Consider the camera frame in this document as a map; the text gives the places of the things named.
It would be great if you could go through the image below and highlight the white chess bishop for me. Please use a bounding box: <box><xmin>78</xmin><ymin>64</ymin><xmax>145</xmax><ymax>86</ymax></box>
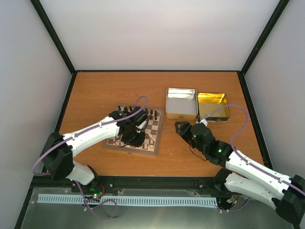
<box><xmin>148</xmin><ymin>133</ymin><xmax>155</xmax><ymax>141</ymax></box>

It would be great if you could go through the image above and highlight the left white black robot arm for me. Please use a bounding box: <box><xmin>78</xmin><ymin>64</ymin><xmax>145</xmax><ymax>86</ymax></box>
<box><xmin>41</xmin><ymin>107</ymin><xmax>148</xmax><ymax>192</ymax></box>

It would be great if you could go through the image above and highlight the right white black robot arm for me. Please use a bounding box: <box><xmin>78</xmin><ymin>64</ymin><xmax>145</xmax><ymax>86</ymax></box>
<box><xmin>175</xmin><ymin>121</ymin><xmax>305</xmax><ymax>225</ymax></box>

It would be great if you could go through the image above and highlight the wooden chess board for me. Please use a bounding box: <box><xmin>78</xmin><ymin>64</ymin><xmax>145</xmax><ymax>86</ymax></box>
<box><xmin>103</xmin><ymin>107</ymin><xmax>164</xmax><ymax>156</ymax></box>

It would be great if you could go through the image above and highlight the silver open tin box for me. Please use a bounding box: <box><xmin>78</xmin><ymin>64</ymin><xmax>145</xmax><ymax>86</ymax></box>
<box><xmin>165</xmin><ymin>88</ymin><xmax>198</xmax><ymax>120</ymax></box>

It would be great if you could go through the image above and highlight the gold tin lid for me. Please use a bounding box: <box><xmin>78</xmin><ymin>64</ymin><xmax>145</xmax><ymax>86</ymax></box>
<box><xmin>197</xmin><ymin>93</ymin><xmax>230</xmax><ymax>122</ymax></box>

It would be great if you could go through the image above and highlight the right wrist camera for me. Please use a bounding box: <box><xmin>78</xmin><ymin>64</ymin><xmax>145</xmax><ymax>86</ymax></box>
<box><xmin>199</xmin><ymin>119</ymin><xmax>208</xmax><ymax>126</ymax></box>

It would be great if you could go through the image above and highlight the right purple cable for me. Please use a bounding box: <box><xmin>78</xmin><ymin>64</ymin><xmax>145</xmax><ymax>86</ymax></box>
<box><xmin>197</xmin><ymin>104</ymin><xmax>305</xmax><ymax>214</ymax></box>

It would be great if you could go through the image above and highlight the black frame rail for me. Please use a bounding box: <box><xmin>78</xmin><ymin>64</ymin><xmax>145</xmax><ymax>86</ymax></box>
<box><xmin>30</xmin><ymin>169</ymin><xmax>232</xmax><ymax>197</ymax></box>

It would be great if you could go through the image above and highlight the light blue cable duct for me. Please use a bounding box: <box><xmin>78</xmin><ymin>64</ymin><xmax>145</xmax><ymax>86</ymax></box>
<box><xmin>37</xmin><ymin>194</ymin><xmax>217</xmax><ymax>208</ymax></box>

